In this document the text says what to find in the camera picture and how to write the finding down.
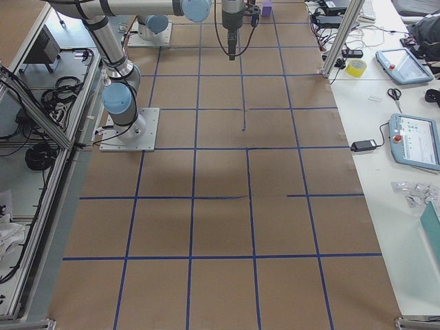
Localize black power brick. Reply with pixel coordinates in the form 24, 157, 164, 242
312, 15, 344, 29

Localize blue teach pendant near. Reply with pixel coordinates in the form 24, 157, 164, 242
388, 113, 439, 171

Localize black handled scissors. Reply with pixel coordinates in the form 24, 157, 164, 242
387, 88, 402, 113

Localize yellow tape roll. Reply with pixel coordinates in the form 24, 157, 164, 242
346, 58, 367, 78

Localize black power adapter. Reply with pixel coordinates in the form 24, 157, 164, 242
350, 140, 378, 153

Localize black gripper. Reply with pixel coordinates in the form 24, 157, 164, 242
221, 10, 243, 61
243, 3, 261, 27

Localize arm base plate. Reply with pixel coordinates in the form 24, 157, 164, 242
99, 108, 160, 152
127, 21, 173, 48

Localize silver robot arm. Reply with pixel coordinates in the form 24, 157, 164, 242
136, 1, 261, 45
48, 1, 217, 140

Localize purple foam block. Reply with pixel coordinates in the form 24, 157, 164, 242
261, 1, 273, 17

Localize clear plastic parts bags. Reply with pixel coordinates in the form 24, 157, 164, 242
390, 181, 439, 208

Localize aluminium frame post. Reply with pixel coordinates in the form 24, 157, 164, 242
322, 0, 364, 78

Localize blue teach pendant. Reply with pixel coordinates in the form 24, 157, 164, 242
375, 48, 434, 85
388, 113, 439, 171

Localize grey electronics box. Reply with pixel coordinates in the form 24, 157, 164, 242
23, 25, 61, 74

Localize black coiled cable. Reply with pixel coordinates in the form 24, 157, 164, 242
25, 140, 58, 172

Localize aluminium frame rail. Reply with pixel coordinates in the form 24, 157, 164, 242
0, 0, 104, 324

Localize blue teach pendant far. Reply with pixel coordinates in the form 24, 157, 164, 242
375, 48, 434, 85

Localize teal board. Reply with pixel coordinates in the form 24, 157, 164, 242
420, 201, 440, 254

